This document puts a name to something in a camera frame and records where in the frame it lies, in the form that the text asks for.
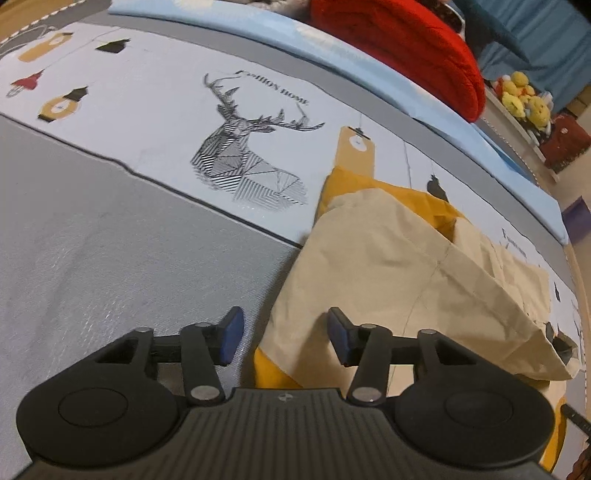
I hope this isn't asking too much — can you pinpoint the teal curtain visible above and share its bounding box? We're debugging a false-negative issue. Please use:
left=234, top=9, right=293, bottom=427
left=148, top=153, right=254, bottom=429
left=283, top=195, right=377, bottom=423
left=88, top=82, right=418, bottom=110
left=475, top=0, right=591, bottom=112

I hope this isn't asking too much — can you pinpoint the grey deer print bed sheet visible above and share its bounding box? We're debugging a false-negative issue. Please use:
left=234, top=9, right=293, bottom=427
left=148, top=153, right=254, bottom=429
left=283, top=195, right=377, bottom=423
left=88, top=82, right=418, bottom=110
left=0, top=0, right=591, bottom=480

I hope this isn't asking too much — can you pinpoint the yellow plush toy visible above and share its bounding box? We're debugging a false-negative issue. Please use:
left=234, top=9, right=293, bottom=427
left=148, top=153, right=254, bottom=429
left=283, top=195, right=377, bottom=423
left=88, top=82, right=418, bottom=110
left=495, top=71, right=537, bottom=119
left=522, top=95, right=554, bottom=129

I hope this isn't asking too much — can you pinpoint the purple box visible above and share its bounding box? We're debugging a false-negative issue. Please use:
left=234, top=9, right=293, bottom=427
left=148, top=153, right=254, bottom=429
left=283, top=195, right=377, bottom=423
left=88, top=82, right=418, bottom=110
left=562, top=198, right=591, bottom=237

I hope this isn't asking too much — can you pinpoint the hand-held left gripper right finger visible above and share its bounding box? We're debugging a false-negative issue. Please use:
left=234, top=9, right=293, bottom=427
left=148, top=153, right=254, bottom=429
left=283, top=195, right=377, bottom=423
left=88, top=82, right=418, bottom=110
left=326, top=307, right=477, bottom=407

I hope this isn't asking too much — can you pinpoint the red folded blanket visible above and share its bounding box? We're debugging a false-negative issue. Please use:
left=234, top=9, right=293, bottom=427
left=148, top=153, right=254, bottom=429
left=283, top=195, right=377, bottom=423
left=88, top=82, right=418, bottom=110
left=308, top=0, right=487, bottom=123

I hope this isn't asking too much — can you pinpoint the yellow and beige hooded jacket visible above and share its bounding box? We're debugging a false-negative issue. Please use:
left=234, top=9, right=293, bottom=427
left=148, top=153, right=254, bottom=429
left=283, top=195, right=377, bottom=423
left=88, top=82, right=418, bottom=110
left=253, top=166, right=581, bottom=477

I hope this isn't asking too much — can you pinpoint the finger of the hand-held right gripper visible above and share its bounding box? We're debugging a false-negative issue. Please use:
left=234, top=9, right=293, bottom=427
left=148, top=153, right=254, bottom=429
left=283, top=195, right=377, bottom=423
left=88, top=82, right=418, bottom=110
left=560, top=402, right=591, bottom=435

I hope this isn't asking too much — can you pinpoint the black and white object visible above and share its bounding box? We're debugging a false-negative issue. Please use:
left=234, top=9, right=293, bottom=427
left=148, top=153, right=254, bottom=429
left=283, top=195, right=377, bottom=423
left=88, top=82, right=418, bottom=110
left=434, top=0, right=465, bottom=34

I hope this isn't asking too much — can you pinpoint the dark red cushion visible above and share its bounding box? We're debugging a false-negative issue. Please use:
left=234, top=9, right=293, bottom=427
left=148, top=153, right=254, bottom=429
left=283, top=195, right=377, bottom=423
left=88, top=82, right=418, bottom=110
left=540, top=114, right=591, bottom=172

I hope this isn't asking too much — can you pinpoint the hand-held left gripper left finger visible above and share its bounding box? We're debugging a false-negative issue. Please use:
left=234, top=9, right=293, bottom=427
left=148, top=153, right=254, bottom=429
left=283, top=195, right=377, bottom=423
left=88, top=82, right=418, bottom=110
left=87, top=305, right=245, bottom=407

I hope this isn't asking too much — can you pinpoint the grey padded ledge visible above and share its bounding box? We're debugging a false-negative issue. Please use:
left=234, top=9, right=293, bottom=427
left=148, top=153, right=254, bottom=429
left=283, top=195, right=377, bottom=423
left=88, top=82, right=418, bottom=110
left=480, top=88, right=562, bottom=186

